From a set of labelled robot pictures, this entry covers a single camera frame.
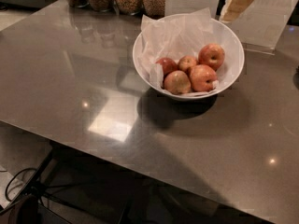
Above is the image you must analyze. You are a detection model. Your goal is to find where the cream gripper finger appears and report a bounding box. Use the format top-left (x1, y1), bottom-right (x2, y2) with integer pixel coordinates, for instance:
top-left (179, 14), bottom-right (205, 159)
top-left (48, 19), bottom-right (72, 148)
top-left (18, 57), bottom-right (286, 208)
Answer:
top-left (219, 0), bottom-right (260, 24)

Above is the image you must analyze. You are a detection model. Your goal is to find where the red apple back right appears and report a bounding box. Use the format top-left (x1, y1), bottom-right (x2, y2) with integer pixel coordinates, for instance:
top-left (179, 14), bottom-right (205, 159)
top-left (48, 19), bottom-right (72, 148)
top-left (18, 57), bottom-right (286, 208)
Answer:
top-left (198, 43), bottom-right (225, 71)

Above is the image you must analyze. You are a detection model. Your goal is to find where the white ceramic bowl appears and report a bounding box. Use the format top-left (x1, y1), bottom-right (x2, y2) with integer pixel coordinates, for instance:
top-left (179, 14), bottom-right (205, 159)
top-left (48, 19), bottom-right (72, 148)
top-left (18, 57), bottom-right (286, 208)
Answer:
top-left (132, 13), bottom-right (246, 102)

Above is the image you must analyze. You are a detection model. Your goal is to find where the small apple middle back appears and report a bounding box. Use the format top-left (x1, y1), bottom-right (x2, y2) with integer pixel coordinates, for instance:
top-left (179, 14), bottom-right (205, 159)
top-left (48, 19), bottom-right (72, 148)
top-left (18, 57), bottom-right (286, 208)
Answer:
top-left (178, 55), bottom-right (198, 73)

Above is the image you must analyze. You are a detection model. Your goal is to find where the red apple front right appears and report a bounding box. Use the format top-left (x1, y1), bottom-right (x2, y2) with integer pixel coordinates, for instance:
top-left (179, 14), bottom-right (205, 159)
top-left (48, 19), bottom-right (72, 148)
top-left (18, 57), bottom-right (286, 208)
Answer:
top-left (189, 64), bottom-right (218, 92)

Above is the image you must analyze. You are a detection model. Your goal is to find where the dark red apple left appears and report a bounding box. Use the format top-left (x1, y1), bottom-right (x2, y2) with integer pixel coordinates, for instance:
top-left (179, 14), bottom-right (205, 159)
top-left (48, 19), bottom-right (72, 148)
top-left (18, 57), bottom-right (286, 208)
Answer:
top-left (156, 57), bottom-right (178, 76)

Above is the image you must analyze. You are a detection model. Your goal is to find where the yellowish apple front left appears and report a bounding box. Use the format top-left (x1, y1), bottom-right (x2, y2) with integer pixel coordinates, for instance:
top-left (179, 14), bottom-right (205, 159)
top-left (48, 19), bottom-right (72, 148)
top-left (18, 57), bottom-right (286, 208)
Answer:
top-left (164, 70), bottom-right (191, 94)

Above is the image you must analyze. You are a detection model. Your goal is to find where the white paper liner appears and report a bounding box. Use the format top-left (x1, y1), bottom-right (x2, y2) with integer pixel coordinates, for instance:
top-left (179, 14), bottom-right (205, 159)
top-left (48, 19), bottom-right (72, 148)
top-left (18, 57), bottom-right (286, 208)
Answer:
top-left (136, 7), bottom-right (237, 98)

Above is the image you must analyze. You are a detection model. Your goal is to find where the black floor cable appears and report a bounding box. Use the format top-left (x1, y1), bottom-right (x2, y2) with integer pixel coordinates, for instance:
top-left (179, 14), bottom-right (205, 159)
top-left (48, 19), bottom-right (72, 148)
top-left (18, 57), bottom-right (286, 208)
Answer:
top-left (4, 167), bottom-right (37, 203)

